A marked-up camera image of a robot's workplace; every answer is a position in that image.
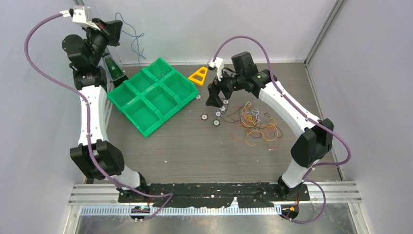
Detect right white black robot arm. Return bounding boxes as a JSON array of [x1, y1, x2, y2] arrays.
[[206, 52, 334, 200]]

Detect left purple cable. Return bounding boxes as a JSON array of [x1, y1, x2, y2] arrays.
[[24, 12, 175, 221]]

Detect purple cable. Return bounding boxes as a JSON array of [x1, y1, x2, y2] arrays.
[[213, 35, 352, 225], [24, 12, 175, 221]]

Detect coloured wire bundle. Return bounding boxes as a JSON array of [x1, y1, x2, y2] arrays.
[[223, 102, 284, 151]]

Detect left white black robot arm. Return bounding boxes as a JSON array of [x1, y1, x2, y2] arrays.
[[62, 19, 150, 202]]

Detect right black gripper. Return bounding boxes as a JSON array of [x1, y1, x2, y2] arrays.
[[206, 66, 244, 108]]

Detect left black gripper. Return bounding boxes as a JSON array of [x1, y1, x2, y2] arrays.
[[84, 19, 122, 66]]

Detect blue wire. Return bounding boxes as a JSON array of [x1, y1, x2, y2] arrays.
[[115, 12, 147, 69]]

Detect yellow triangular plastic piece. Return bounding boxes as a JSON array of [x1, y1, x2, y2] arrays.
[[188, 66, 208, 87]]

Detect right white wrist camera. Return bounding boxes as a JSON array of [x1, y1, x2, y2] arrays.
[[207, 57, 224, 81]]

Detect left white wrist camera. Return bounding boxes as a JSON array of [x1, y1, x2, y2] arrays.
[[72, 5, 99, 30]]

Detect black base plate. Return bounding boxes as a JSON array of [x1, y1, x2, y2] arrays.
[[118, 182, 310, 208]]

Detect green compartment tray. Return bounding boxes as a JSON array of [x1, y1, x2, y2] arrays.
[[107, 58, 199, 137]]

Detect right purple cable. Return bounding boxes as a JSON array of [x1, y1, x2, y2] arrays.
[[213, 35, 352, 225]]

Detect green black corner device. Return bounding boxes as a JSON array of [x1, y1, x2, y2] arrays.
[[102, 52, 128, 88]]

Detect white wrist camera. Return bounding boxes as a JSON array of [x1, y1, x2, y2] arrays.
[[72, 5, 99, 30], [207, 57, 224, 81]]

